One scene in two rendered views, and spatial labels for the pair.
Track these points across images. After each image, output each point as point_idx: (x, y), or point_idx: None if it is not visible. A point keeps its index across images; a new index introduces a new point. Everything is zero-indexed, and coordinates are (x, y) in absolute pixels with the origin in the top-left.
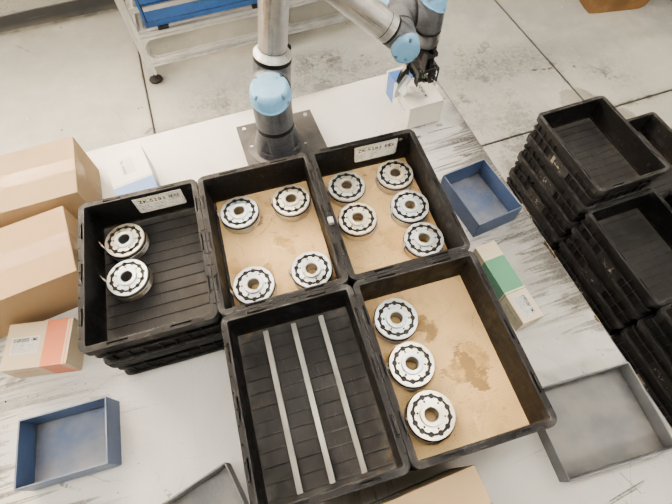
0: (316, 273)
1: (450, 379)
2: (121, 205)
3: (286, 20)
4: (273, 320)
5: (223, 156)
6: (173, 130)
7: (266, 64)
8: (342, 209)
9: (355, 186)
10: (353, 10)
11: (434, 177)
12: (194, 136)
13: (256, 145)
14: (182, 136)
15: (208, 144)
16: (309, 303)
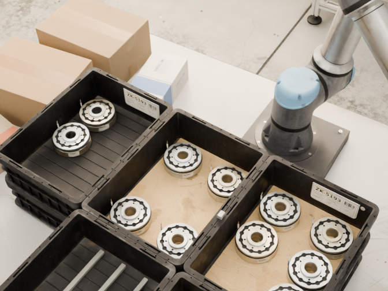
0: (176, 246)
1: None
2: (115, 86)
3: (352, 38)
4: (112, 247)
5: (242, 114)
6: (230, 66)
7: (316, 63)
8: (253, 221)
9: (286, 214)
10: (383, 65)
11: (345, 260)
12: (239, 82)
13: (265, 123)
14: (231, 75)
15: (242, 96)
16: (140, 256)
